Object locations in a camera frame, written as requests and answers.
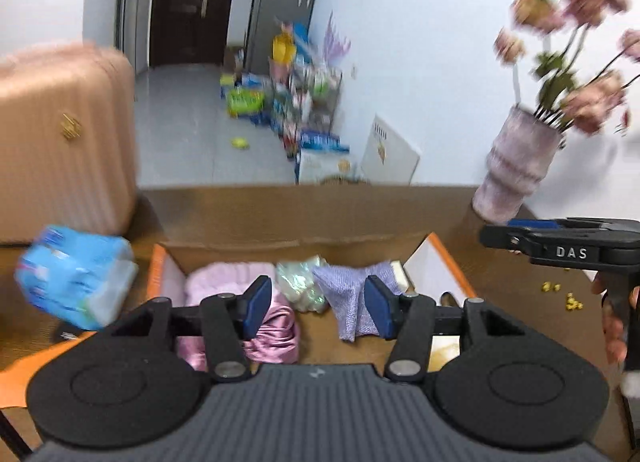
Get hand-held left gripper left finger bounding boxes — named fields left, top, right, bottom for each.
left=107, top=274, right=273, bottom=384

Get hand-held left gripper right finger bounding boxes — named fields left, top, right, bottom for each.
left=364, top=274, right=521, bottom=384

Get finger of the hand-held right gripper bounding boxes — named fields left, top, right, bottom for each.
left=507, top=218, right=568, bottom=231
left=479, top=224, right=537, bottom=257

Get purple woven cloth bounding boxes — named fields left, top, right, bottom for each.
left=312, top=262, right=407, bottom=343

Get pink satin scrunchie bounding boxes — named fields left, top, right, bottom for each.
left=176, top=289, right=301, bottom=374

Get iridescent plastic bag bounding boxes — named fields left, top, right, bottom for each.
left=275, top=255, right=331, bottom=313

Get orange cardboard box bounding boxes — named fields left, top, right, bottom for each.
left=137, top=185, right=496, bottom=383

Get person's right hand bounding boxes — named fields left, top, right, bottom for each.
left=590, top=273, right=640, bottom=366

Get scattered yellow crumbs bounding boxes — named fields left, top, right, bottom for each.
left=541, top=281, right=585, bottom=313

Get pink textured vase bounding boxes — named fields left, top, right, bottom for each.
left=472, top=104, right=563, bottom=225

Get white flat board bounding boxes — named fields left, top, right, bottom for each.
left=360, top=112, right=421, bottom=185

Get dried pink flowers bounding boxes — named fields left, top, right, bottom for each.
left=494, top=0, right=640, bottom=149

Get blue tissue multipack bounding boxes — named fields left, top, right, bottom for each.
left=14, top=225, right=140, bottom=331

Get pile of packaged goods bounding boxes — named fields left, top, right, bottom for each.
left=220, top=22, right=362, bottom=187

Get orange plastic strip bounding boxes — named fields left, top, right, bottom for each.
left=0, top=331, right=97, bottom=409

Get pink ribbed suitcase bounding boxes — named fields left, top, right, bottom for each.
left=0, top=42, right=139, bottom=245

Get yellow bag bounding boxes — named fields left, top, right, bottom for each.
left=271, top=32, right=297, bottom=66

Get dark wooden door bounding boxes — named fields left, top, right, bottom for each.
left=149, top=0, right=242, bottom=67

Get purple wall decoration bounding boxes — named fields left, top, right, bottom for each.
left=323, top=12, right=352, bottom=67

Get black cable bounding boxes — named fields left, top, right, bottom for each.
left=0, top=409, right=32, bottom=462

